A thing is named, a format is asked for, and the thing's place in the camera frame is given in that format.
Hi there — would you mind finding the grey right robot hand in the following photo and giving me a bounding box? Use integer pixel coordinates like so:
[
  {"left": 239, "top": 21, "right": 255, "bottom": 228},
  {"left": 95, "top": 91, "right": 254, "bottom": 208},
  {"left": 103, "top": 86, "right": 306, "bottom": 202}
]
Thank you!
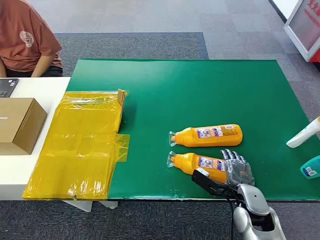
[{"left": 220, "top": 148, "right": 255, "bottom": 187}]

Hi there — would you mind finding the orange bottle with clear cap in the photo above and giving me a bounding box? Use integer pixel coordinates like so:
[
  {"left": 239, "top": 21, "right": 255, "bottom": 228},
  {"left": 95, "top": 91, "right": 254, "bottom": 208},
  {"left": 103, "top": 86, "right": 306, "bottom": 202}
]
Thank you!
[
  {"left": 166, "top": 150, "right": 228, "bottom": 184},
  {"left": 168, "top": 123, "right": 244, "bottom": 148}
]

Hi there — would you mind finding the white plastic bottle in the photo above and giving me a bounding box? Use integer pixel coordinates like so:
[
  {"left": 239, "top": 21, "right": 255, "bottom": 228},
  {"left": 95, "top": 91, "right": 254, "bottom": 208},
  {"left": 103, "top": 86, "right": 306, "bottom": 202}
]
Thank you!
[{"left": 285, "top": 115, "right": 320, "bottom": 149}]

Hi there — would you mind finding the teal plastic bottle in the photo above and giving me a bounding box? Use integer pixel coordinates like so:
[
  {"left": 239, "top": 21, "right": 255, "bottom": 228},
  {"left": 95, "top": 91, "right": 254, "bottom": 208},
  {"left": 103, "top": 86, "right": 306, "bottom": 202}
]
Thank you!
[{"left": 300, "top": 155, "right": 320, "bottom": 180}]

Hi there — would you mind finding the green table mat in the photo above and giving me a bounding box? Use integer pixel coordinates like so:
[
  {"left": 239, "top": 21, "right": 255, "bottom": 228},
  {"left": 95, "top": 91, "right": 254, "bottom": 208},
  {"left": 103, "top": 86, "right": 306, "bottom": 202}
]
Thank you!
[{"left": 66, "top": 58, "right": 320, "bottom": 202}]

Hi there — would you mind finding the white framed red sign board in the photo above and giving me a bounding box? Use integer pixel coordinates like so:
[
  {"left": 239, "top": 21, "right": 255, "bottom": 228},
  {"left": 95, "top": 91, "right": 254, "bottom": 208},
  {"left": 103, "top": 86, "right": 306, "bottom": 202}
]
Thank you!
[{"left": 283, "top": 0, "right": 320, "bottom": 63}]

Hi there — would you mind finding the white table leg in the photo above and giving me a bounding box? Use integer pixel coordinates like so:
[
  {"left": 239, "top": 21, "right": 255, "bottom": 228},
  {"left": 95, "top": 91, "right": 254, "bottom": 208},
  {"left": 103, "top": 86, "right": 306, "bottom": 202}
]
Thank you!
[{"left": 62, "top": 200, "right": 118, "bottom": 213}]

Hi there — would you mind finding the yellow plastic wrapped package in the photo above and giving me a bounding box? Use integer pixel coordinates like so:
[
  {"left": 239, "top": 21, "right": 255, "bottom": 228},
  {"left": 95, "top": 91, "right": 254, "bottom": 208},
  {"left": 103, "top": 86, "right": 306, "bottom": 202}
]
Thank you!
[{"left": 22, "top": 88, "right": 131, "bottom": 202}]

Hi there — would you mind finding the brown cardboard box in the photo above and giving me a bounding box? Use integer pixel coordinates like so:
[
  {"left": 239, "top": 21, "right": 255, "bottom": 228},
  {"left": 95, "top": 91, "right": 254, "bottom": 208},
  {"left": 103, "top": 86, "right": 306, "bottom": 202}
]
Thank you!
[{"left": 0, "top": 97, "right": 48, "bottom": 156}]

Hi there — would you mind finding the person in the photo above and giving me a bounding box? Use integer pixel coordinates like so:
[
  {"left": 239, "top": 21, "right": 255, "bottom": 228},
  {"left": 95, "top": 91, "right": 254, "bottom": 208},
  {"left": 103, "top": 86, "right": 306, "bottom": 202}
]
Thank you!
[{"left": 0, "top": 0, "right": 63, "bottom": 78}]

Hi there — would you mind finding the dark laptop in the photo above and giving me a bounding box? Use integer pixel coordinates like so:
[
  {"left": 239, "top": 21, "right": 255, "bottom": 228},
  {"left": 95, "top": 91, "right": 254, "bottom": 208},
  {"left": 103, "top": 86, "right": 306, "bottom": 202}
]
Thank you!
[{"left": 0, "top": 78, "right": 20, "bottom": 99}]

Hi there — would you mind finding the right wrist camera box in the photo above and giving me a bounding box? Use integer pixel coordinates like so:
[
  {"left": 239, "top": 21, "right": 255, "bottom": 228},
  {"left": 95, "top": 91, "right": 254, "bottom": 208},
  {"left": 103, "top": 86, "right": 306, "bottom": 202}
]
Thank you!
[{"left": 191, "top": 167, "right": 237, "bottom": 200}]

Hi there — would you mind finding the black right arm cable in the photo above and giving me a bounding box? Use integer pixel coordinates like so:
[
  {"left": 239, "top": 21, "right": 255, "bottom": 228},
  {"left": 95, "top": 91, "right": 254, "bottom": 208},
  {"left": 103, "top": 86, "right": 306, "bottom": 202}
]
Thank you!
[{"left": 228, "top": 197, "right": 236, "bottom": 240}]

